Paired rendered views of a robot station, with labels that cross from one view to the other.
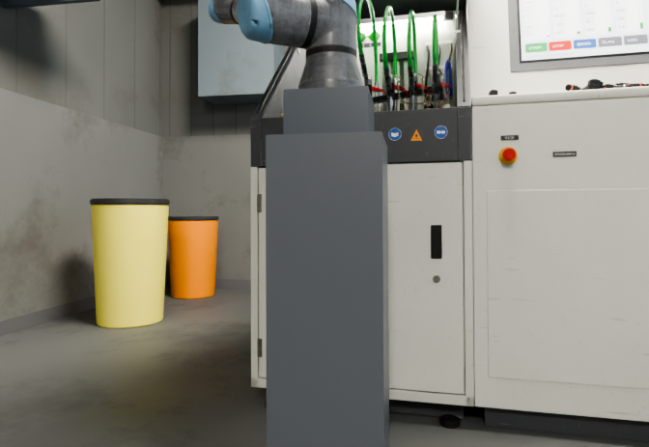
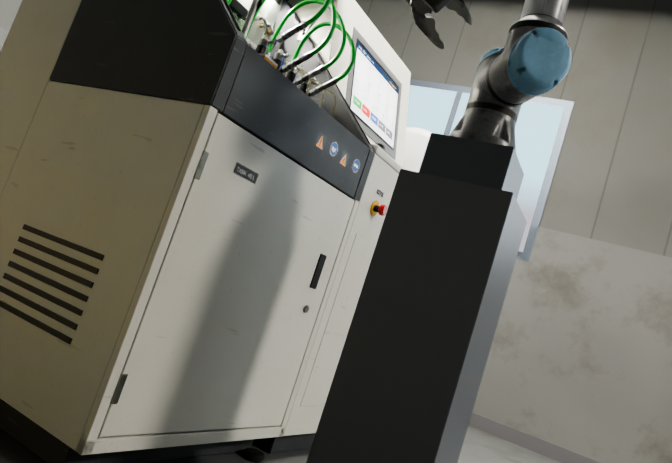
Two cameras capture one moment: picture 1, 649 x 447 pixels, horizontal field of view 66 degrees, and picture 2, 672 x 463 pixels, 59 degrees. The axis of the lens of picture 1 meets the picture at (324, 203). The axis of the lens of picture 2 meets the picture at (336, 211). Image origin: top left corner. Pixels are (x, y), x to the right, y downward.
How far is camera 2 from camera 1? 163 cm
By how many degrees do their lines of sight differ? 73
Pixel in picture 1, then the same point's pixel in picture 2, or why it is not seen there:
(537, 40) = (358, 96)
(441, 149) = (350, 182)
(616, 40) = (383, 127)
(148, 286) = not seen: outside the picture
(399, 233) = (300, 254)
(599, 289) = not seen: hidden behind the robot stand
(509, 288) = (337, 323)
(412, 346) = (267, 378)
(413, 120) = (347, 143)
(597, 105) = not seen: hidden behind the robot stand
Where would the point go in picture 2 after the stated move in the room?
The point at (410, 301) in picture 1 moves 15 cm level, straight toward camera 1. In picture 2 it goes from (282, 330) to (330, 348)
